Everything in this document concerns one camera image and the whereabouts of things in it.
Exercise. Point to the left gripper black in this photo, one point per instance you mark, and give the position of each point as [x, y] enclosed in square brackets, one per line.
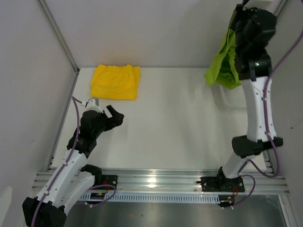
[117, 118]

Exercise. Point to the yellow shorts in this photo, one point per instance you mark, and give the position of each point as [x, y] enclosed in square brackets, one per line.
[115, 82]

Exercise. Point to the green shorts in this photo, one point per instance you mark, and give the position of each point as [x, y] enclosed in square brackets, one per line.
[222, 69]

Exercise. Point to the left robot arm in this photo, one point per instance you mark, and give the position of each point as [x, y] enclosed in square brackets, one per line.
[73, 177]

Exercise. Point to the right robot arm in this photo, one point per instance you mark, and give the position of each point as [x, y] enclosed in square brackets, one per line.
[253, 30]

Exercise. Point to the white perforated plastic basket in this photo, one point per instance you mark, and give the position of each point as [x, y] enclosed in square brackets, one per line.
[233, 98]

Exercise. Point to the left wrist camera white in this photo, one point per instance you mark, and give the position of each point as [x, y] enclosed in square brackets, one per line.
[92, 104]

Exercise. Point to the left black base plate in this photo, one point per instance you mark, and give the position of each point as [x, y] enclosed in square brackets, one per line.
[106, 181]

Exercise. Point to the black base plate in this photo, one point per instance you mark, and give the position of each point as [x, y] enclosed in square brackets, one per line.
[106, 181]
[216, 184]

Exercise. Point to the white slotted cable duct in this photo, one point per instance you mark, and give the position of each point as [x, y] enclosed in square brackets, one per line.
[165, 198]

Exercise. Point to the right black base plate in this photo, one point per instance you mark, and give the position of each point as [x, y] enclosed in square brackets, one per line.
[216, 184]

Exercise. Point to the left aluminium corner post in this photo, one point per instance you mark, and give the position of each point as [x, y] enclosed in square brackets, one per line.
[57, 33]

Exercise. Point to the aluminium corner post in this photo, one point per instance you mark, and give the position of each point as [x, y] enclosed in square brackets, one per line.
[57, 33]
[278, 7]

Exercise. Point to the aluminium mounting rail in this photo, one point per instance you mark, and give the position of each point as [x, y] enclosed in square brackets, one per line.
[181, 181]

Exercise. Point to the right aluminium corner post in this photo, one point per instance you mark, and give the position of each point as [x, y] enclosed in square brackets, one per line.
[278, 7]

